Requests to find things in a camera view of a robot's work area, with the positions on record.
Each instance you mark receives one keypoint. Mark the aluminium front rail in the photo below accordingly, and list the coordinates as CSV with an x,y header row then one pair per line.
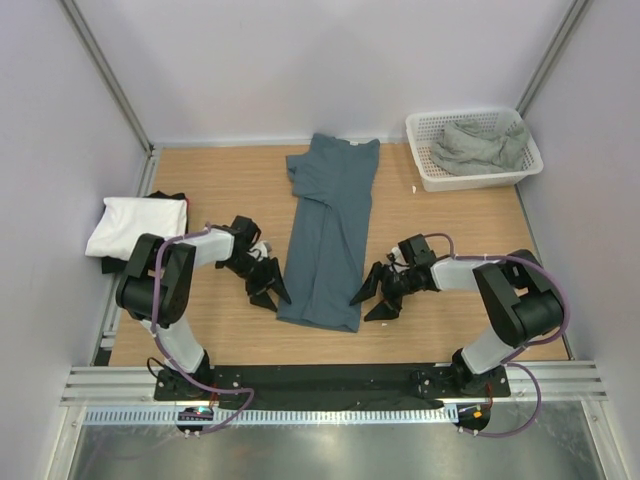
x,y
568,380

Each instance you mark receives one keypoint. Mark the aluminium left corner post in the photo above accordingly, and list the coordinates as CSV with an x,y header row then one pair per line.
x,y
96,55

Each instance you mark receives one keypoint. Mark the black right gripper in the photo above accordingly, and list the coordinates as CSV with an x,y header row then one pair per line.
x,y
383,310

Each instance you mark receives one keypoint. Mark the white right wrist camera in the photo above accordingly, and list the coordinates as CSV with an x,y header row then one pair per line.
x,y
396,261

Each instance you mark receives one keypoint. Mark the aluminium right corner post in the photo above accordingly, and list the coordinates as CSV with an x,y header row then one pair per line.
x,y
577,11

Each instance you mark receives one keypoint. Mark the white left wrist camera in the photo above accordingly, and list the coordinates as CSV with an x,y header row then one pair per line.
x,y
260,250

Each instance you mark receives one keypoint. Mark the folded white t shirt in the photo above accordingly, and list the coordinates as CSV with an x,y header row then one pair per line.
x,y
125,219

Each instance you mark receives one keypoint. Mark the white plastic basket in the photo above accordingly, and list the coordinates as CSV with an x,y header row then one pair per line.
x,y
424,130

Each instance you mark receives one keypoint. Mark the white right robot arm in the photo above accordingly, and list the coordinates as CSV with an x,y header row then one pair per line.
x,y
524,305

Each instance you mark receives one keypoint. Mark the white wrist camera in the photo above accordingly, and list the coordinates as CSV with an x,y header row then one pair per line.
x,y
396,261
260,250

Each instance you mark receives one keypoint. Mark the slotted grey cable duct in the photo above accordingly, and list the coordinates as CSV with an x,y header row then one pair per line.
x,y
198,416

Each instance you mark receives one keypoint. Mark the folded black t shirt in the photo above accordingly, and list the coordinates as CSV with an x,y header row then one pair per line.
x,y
110,265

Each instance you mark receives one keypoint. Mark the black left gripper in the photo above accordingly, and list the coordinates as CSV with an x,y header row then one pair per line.
x,y
271,272

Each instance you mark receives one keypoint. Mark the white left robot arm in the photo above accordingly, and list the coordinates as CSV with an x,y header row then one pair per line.
x,y
155,286

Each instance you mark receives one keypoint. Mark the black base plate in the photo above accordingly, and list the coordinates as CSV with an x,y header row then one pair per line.
x,y
373,387

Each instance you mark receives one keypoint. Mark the aluminium corner post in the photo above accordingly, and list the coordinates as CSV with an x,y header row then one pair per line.
x,y
96,55
577,11

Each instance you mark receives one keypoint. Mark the grey t shirt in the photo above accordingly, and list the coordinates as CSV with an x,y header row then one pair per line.
x,y
465,149

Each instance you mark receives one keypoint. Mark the blue t shirt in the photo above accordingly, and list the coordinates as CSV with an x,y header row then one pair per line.
x,y
325,260

